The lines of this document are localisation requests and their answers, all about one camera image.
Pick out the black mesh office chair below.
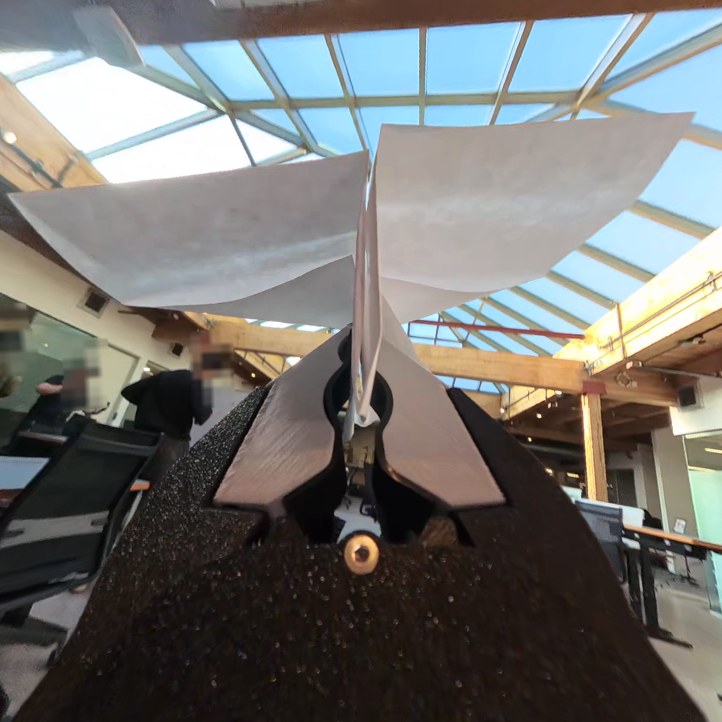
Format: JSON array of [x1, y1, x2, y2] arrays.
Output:
[[0, 420, 164, 627]]

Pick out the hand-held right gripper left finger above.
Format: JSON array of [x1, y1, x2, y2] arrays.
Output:
[[212, 324, 355, 542]]

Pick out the wooden support post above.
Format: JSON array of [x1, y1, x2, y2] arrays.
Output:
[[581, 389, 609, 503]]

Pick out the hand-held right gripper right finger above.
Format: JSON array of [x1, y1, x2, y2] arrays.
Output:
[[369, 361, 508, 546]]

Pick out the grey mesh office chair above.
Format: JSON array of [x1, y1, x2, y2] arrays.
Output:
[[574, 499, 628, 584]]

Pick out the red ceiling pipe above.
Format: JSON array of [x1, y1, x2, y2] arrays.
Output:
[[411, 319, 585, 340]]

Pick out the white paper sheet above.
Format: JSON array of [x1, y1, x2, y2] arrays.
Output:
[[8, 112, 696, 442]]

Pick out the wooden ceiling beam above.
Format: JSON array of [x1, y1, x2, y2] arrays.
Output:
[[414, 343, 587, 396]]

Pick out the wooden top desk black legs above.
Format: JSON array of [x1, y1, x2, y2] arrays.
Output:
[[620, 523, 722, 646]]

